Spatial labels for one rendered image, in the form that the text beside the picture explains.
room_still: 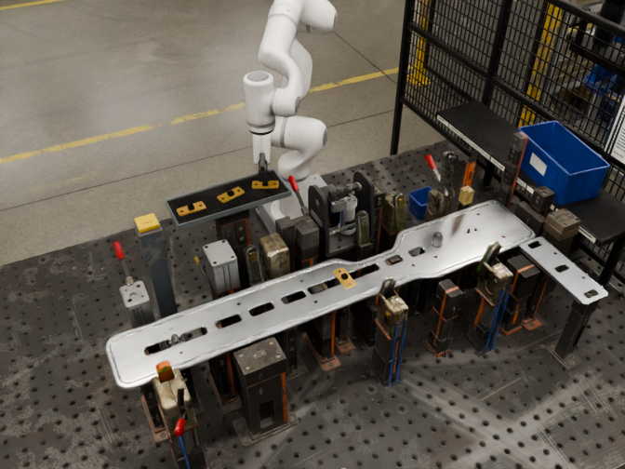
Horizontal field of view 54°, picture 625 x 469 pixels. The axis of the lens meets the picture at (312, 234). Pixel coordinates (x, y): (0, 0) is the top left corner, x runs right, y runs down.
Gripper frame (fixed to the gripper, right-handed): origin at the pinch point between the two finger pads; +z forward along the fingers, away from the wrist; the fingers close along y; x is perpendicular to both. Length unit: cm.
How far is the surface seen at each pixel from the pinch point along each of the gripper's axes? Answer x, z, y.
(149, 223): -33.8, 5.9, 17.5
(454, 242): 60, 22, 11
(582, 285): 95, 22, 32
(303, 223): 11.8, 14.2, 9.5
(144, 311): -34, 20, 39
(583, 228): 103, 20, 9
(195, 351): -18, 22, 52
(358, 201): 30.2, 14.8, -1.8
